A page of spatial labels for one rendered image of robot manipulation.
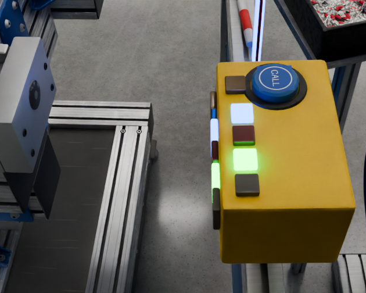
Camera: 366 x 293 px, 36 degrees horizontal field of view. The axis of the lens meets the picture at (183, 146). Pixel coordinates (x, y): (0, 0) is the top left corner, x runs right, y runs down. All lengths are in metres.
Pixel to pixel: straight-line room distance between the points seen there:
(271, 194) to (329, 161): 0.06
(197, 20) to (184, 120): 0.51
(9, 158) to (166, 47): 1.54
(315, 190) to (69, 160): 1.19
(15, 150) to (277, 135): 0.31
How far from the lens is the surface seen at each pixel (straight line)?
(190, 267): 1.60
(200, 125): 1.88
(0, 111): 0.63
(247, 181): 0.43
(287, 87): 0.49
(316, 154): 0.46
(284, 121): 0.48
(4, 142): 0.64
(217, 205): 0.44
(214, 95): 0.52
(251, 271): 0.64
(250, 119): 0.47
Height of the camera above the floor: 1.43
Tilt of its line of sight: 51 degrees down
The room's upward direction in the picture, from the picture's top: 4 degrees counter-clockwise
